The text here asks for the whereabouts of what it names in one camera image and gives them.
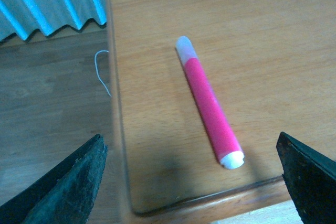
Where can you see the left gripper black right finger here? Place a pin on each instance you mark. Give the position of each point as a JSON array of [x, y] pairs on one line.
[[310, 179]]

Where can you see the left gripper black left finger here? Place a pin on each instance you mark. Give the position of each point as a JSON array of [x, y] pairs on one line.
[[66, 194]]

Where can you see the pink highlighter marker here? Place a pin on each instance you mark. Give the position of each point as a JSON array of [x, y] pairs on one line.
[[226, 147]]

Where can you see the wooden nightstand cabinet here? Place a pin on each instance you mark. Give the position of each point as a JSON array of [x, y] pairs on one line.
[[272, 66]]

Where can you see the light blue curtain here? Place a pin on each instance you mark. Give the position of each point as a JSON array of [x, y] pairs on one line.
[[23, 17]]

